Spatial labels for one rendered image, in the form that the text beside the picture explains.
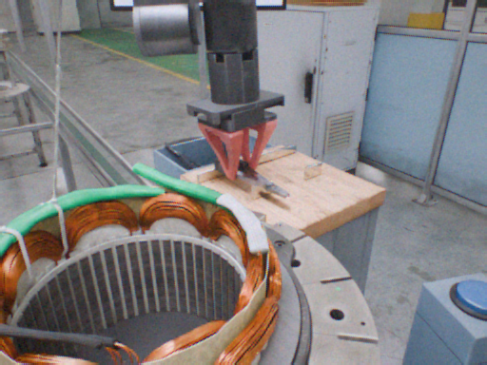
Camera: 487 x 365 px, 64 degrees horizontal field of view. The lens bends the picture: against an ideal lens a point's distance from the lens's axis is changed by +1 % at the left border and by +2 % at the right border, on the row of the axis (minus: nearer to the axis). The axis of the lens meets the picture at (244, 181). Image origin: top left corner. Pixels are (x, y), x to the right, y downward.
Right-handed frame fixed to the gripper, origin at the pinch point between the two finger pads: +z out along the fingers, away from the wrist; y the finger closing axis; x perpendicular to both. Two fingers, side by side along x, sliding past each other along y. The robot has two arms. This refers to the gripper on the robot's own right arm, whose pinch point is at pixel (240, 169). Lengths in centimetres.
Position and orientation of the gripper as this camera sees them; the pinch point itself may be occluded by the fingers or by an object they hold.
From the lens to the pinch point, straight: 49.5
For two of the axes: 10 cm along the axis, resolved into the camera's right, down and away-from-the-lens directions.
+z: 0.6, 9.0, 4.3
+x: 6.1, 3.1, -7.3
